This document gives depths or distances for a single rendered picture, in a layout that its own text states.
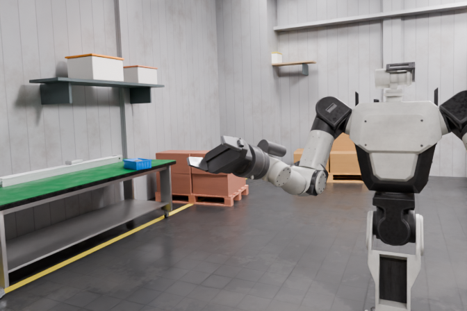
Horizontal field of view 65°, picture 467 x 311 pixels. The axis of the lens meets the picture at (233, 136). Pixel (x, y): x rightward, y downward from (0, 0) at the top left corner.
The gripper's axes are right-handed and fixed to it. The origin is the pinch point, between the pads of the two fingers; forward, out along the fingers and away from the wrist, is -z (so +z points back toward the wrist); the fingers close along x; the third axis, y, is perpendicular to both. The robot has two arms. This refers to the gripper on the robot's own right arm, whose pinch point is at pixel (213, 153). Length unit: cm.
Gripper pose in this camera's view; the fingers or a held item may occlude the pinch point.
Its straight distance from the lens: 85.6
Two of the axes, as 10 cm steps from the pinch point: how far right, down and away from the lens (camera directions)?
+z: 6.1, 1.9, 7.7
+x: 7.5, -4.6, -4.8
